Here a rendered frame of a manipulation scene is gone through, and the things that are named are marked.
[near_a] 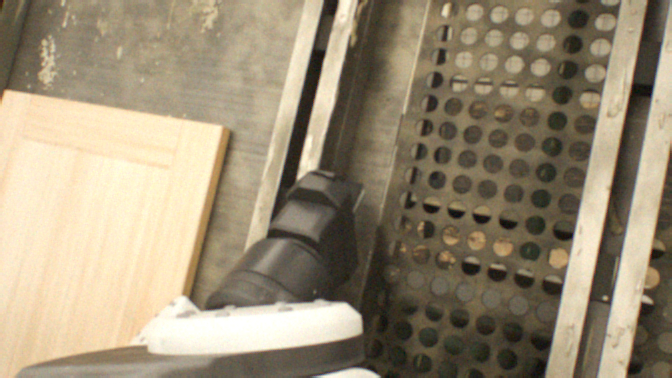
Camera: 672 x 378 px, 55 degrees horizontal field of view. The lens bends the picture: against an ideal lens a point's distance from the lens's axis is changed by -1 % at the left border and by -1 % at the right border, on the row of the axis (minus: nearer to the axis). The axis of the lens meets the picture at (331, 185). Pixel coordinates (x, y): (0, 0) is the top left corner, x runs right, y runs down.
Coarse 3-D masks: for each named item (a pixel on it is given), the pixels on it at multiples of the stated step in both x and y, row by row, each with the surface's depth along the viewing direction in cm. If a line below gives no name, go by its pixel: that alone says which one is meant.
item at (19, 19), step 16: (16, 0) 92; (0, 16) 90; (16, 16) 93; (0, 32) 91; (16, 32) 93; (0, 48) 91; (16, 48) 94; (0, 64) 92; (0, 80) 92; (0, 96) 93
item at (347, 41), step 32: (320, 0) 67; (352, 0) 66; (384, 0) 71; (320, 32) 67; (352, 32) 66; (320, 64) 69; (352, 64) 67; (288, 96) 67; (320, 96) 65; (352, 96) 68; (288, 128) 66; (320, 128) 65; (352, 128) 70; (288, 160) 66; (320, 160) 64; (256, 224) 66
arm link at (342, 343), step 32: (160, 320) 23; (192, 320) 21; (224, 320) 21; (256, 320) 21; (288, 320) 21; (320, 320) 21; (352, 320) 22; (96, 352) 23; (128, 352) 23; (160, 352) 21; (192, 352) 20; (224, 352) 20; (256, 352) 20; (288, 352) 20; (320, 352) 21; (352, 352) 22
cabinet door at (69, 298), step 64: (0, 128) 90; (64, 128) 85; (128, 128) 81; (192, 128) 77; (0, 192) 88; (64, 192) 84; (128, 192) 80; (192, 192) 76; (0, 256) 86; (64, 256) 82; (128, 256) 78; (192, 256) 75; (0, 320) 84; (64, 320) 80; (128, 320) 77
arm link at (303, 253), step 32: (288, 192) 59; (320, 192) 57; (288, 224) 56; (320, 224) 55; (352, 224) 60; (256, 256) 53; (288, 256) 52; (320, 256) 55; (352, 256) 61; (288, 288) 50; (320, 288) 53
